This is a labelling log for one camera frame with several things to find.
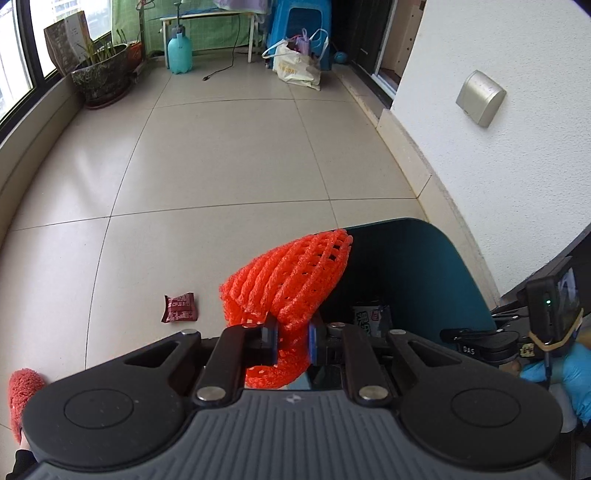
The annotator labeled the black power cable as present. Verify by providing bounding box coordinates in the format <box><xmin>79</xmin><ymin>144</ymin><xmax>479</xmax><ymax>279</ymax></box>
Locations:
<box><xmin>202</xmin><ymin>14</ymin><xmax>243</xmax><ymax>83</ymax></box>

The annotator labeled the person's right hand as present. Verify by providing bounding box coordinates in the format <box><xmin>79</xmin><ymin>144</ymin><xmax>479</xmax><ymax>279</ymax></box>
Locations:
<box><xmin>519</xmin><ymin>339</ymin><xmax>591</xmax><ymax>428</ymax></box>

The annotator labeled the white printed package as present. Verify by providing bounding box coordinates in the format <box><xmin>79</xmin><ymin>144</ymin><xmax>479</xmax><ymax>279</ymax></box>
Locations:
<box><xmin>353</xmin><ymin>302</ymin><xmax>394</xmax><ymax>339</ymax></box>

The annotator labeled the teal spray bottle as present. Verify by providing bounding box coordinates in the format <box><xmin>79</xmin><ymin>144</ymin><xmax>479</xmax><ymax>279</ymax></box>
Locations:
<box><xmin>166</xmin><ymin>2</ymin><xmax>194</xmax><ymax>75</ymax></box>

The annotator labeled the dark red snack wrapper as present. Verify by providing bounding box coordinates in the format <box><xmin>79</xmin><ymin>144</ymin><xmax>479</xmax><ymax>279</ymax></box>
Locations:
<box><xmin>160</xmin><ymin>292</ymin><xmax>198</xmax><ymax>324</ymax></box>

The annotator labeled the red fuzzy slipper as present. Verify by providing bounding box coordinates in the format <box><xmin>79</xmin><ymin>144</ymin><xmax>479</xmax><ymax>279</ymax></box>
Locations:
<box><xmin>8</xmin><ymin>368</ymin><xmax>47</xmax><ymax>445</ymax></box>

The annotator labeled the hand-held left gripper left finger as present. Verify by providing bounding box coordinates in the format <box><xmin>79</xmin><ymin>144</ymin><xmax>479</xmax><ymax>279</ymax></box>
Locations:
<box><xmin>122</xmin><ymin>316</ymin><xmax>280</xmax><ymax>408</ymax></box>

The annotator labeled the white folding table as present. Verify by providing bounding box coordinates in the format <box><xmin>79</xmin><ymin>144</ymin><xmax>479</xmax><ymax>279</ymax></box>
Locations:
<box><xmin>160</xmin><ymin>7</ymin><xmax>260</xmax><ymax>64</ymax></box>

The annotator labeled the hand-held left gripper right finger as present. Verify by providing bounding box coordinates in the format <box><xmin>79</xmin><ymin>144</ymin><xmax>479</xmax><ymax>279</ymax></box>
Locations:
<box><xmin>307</xmin><ymin>320</ymin><xmax>463</xmax><ymax>408</ymax></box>

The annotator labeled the green checked cloth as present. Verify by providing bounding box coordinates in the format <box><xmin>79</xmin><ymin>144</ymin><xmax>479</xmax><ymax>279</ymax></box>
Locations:
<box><xmin>113</xmin><ymin>0</ymin><xmax>274</xmax><ymax>52</ymax></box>

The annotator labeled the brown cardboard box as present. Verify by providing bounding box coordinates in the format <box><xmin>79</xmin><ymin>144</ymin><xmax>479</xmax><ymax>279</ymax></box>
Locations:
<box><xmin>44</xmin><ymin>11</ymin><xmax>91</xmax><ymax>77</ymax></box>

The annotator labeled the orange foam fruit net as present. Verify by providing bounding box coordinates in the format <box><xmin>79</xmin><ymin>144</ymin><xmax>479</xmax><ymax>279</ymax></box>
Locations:
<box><xmin>219</xmin><ymin>228</ymin><xmax>354</xmax><ymax>391</ymax></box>

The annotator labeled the cream tote bag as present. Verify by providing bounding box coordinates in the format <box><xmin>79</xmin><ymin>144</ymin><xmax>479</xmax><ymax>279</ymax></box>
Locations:
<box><xmin>262</xmin><ymin>28</ymin><xmax>330</xmax><ymax>91</ymax></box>

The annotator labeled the dark framed window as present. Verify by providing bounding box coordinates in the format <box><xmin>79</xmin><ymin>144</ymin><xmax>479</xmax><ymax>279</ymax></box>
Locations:
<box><xmin>0</xmin><ymin>0</ymin><xmax>112</xmax><ymax>136</ymax></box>

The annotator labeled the purple cloth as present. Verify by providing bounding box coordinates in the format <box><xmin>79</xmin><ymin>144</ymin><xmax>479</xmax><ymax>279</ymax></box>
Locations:
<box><xmin>215</xmin><ymin>0</ymin><xmax>269</xmax><ymax>13</ymax></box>

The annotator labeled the small orange pot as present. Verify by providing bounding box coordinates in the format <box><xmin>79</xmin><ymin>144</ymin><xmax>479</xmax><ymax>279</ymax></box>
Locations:
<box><xmin>126</xmin><ymin>41</ymin><xmax>145</xmax><ymax>71</ymax></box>

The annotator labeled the blue plastic stool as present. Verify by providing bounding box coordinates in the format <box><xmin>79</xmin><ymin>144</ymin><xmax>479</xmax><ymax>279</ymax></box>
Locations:
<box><xmin>268</xmin><ymin>0</ymin><xmax>334</xmax><ymax>73</ymax></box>

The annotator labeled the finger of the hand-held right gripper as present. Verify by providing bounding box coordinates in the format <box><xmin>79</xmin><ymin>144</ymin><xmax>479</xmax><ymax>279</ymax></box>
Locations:
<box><xmin>440</xmin><ymin>327</ymin><xmax>522</xmax><ymax>368</ymax></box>

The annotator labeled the large ceramic flower pot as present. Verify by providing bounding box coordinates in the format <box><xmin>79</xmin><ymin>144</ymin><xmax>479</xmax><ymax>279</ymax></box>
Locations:
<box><xmin>71</xmin><ymin>42</ymin><xmax>133</xmax><ymax>110</ymax></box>

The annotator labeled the teal plastic bin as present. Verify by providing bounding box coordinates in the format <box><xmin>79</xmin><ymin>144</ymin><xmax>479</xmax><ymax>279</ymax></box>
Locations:
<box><xmin>305</xmin><ymin>217</ymin><xmax>498</xmax><ymax>391</ymax></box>

